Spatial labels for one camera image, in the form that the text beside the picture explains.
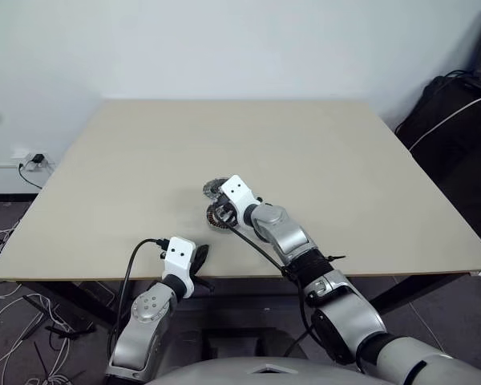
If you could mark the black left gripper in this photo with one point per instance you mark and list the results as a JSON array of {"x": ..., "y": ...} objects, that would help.
[{"x": 202, "y": 282}]

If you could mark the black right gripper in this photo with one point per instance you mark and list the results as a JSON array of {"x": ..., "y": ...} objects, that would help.
[{"x": 231, "y": 214}]

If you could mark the round motor housing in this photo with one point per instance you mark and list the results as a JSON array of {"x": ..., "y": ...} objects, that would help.
[{"x": 216, "y": 224}]

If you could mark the silver spoked rotor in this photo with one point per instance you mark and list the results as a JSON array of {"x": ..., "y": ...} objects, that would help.
[{"x": 212, "y": 189}]

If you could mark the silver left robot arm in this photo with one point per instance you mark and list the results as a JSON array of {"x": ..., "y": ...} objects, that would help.
[{"x": 148, "y": 309}]

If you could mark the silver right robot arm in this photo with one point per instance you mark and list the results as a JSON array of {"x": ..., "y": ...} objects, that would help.
[{"x": 288, "y": 236}]

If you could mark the silver robot torso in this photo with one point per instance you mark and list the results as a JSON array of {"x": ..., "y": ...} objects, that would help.
[{"x": 224, "y": 369}]

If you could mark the black zip tie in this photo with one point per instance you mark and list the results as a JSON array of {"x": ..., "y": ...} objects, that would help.
[{"x": 336, "y": 257}]

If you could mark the black plug adapter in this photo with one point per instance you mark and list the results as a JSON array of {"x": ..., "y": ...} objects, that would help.
[{"x": 37, "y": 159}]

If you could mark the black fabric bag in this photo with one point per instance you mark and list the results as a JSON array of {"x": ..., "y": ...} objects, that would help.
[{"x": 445, "y": 168}]

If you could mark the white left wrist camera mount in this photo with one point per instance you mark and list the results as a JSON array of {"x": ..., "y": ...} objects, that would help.
[{"x": 178, "y": 252}]

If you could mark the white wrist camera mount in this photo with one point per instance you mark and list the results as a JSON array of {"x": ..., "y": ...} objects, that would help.
[
  {"x": 178, "y": 252},
  {"x": 238, "y": 190}
]

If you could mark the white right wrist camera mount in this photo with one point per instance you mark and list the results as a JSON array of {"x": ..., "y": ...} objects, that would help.
[{"x": 238, "y": 190}]

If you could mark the black metal table frame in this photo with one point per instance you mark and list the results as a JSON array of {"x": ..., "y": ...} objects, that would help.
[{"x": 76, "y": 301}]

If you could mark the white wall power socket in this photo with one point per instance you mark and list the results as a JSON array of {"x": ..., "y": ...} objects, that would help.
[{"x": 24, "y": 154}]

